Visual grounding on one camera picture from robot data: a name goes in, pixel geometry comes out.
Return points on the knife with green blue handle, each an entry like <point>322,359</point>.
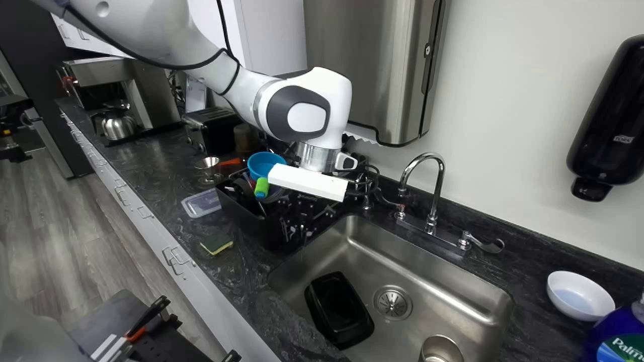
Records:
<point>260,187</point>

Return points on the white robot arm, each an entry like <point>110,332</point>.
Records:
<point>309,109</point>

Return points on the black dish rack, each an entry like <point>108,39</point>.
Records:
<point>285,221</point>

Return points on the chrome sink faucet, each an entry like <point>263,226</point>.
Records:
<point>426,223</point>

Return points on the stainless steel sink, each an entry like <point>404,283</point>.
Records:
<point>424,307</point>

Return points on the blue dish soap bottle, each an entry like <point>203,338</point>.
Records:
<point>619,336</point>

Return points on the blue plastic cup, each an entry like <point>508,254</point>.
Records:
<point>263,162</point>

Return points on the small steel funnel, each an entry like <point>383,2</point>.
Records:
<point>208,172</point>

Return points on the clear plastic container lid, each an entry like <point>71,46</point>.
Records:
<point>202,203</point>

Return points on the green scouring sponge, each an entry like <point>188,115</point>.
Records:
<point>215,245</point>

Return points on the black plastic tray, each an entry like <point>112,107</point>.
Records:
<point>337,311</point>

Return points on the steel paper towel dispenser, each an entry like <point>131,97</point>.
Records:
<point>390,51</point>

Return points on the steel kettle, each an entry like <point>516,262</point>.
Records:
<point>116,127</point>

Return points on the black tool tray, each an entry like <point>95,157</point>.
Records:
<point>128,331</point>

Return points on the white small bowl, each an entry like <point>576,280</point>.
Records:
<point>578,296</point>

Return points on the black soap dispenser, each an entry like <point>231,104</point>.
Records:
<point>609,148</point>

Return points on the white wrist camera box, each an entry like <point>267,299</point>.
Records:
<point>309,181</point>

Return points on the orange handled utensil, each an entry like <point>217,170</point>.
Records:
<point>239,162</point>

